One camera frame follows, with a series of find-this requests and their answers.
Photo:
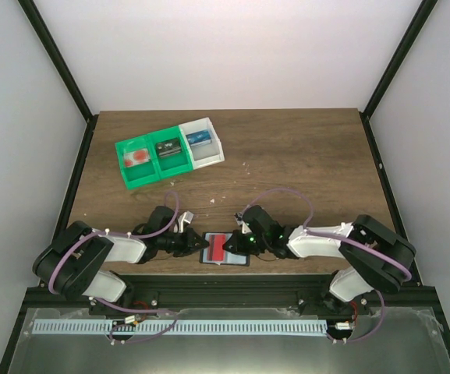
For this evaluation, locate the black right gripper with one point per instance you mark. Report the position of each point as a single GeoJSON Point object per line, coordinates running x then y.
{"type": "Point", "coordinates": [242, 241]}

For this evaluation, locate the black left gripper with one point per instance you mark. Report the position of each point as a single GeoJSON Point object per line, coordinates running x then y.
{"type": "Point", "coordinates": [188, 241]}

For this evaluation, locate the black leather card holder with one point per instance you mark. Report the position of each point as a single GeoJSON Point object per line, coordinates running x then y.
{"type": "Point", "coordinates": [230, 259]}

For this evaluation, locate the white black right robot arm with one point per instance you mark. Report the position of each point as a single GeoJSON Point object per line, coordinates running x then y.
{"type": "Point", "coordinates": [378, 258]}

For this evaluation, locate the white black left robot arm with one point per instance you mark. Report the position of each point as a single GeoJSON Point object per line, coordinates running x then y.
{"type": "Point", "coordinates": [72, 264]}

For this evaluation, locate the black card stack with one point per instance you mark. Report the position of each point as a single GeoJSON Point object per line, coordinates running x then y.
{"type": "Point", "coordinates": [168, 147]}

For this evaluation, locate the blue card stack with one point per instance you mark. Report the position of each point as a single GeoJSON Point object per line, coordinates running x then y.
{"type": "Point", "coordinates": [200, 138]}

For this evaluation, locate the red white card stack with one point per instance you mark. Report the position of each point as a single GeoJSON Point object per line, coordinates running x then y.
{"type": "Point", "coordinates": [136, 157]}

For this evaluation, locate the white storage bin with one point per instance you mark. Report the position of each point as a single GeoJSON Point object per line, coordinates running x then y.
{"type": "Point", "coordinates": [207, 155]}

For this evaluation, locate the green double storage bin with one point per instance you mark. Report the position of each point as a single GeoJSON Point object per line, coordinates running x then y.
{"type": "Point", "coordinates": [159, 168]}

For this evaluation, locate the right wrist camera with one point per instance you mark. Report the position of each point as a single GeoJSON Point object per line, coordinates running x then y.
{"type": "Point", "coordinates": [239, 220]}

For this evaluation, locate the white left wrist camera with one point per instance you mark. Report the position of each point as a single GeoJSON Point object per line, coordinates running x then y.
{"type": "Point", "coordinates": [183, 222]}

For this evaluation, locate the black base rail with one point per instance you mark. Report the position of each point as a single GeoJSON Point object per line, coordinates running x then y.
{"type": "Point", "coordinates": [302, 293]}

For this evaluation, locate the light blue slotted cable duct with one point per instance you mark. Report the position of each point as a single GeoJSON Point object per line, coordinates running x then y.
{"type": "Point", "coordinates": [303, 327]}

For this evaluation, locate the black frame post left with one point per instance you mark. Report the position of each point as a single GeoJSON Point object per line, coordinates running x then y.
{"type": "Point", "coordinates": [40, 28]}

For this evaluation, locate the black frame post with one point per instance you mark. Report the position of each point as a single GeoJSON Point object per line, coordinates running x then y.
{"type": "Point", "coordinates": [408, 39]}
{"type": "Point", "coordinates": [40, 28]}

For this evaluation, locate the black frame post right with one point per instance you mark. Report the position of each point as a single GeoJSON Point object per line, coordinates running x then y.
{"type": "Point", "coordinates": [408, 39]}

